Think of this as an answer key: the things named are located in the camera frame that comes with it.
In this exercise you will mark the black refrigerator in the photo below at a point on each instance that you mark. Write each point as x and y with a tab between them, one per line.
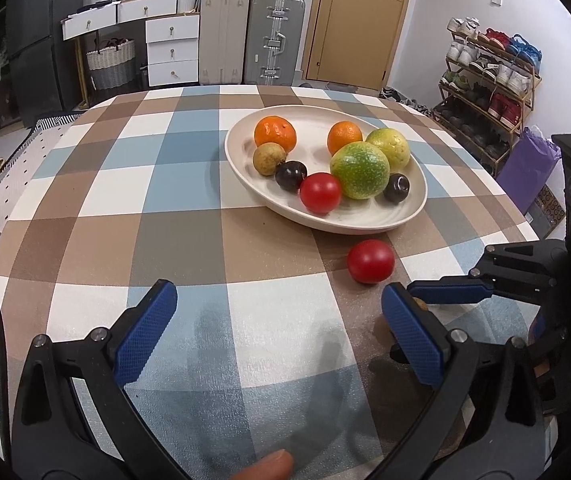
38	74

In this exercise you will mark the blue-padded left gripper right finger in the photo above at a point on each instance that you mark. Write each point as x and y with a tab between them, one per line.
484	419

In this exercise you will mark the person's left thumb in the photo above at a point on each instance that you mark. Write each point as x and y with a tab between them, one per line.
276	466

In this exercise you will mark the brown round fruit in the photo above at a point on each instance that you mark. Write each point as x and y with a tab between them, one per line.
268	157

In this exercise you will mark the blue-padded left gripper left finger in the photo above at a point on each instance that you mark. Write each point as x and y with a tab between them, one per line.
51	438

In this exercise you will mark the green-yellow citrus fruit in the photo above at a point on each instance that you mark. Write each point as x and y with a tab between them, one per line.
362	169

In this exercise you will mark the dark plum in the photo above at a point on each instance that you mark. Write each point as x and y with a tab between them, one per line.
397	189
290	175

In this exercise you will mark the purple bag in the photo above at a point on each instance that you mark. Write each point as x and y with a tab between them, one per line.
528	167

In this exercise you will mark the red tomato on table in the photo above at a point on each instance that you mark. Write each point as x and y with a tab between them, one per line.
370	262

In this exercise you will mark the checkered tablecloth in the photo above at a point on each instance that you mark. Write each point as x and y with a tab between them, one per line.
271	345

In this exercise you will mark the beige suitcase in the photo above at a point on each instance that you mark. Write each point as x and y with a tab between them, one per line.
222	43

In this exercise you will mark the woven laundry basket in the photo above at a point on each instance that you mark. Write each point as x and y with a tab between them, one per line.
112	65

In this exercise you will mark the red tomato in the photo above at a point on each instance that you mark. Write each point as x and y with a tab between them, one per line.
320	193
370	262

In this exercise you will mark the brown pear with stem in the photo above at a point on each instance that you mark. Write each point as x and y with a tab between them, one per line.
382	333

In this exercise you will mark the silver aluminium suitcase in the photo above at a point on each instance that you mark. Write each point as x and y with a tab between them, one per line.
272	41

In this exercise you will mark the smaller orange mandarin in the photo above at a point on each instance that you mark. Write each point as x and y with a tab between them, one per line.
341	134

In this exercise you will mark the yellow lemon-like fruit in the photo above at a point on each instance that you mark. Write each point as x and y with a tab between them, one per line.
394	146

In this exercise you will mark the large orange mandarin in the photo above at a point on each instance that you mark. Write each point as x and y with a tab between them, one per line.
275	129

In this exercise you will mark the wooden door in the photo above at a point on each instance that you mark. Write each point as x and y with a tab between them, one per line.
353	42

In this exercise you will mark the white drawer cabinet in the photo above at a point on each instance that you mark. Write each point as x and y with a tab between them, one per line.
171	29

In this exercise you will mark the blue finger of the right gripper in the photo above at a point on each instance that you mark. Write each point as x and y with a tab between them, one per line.
451	290

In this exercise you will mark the cream round plate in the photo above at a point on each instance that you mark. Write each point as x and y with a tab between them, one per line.
312	125

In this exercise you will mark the wooden shoe rack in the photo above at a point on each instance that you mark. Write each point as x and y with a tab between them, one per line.
488	90

